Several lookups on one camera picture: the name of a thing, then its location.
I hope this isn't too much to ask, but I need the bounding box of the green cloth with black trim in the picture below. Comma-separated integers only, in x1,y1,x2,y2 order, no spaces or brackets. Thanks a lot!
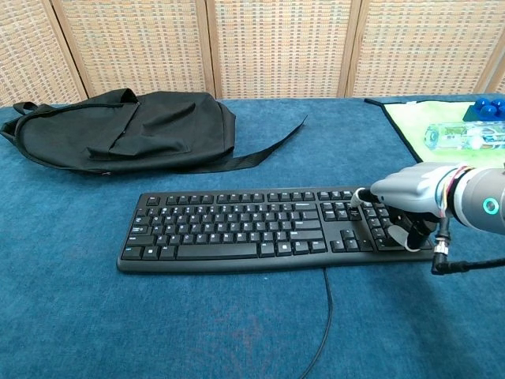
363,97,505,163

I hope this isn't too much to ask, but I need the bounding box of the black computer keyboard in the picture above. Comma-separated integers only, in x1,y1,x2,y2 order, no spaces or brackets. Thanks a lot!
116,185,438,275

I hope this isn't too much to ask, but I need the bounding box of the woven rattan folding screen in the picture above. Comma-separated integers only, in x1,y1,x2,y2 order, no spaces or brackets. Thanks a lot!
0,0,505,107

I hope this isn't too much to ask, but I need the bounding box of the blue toy building block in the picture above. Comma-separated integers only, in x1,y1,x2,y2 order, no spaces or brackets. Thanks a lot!
462,97,505,123

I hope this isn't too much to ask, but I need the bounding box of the black arm connector cable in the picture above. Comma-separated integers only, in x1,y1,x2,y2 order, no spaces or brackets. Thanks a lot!
429,216,505,276

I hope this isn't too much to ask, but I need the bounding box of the blue fabric tablecloth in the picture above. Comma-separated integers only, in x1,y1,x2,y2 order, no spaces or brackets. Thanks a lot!
0,94,505,379

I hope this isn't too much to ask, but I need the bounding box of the clear plastic bottle green label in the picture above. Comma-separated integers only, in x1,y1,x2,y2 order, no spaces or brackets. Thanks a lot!
424,121,505,152

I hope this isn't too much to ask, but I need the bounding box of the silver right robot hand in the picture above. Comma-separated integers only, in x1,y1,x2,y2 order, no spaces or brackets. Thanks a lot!
350,162,458,252

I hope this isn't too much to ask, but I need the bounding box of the black fabric backpack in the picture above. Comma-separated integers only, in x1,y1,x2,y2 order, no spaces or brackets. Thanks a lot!
0,88,309,175

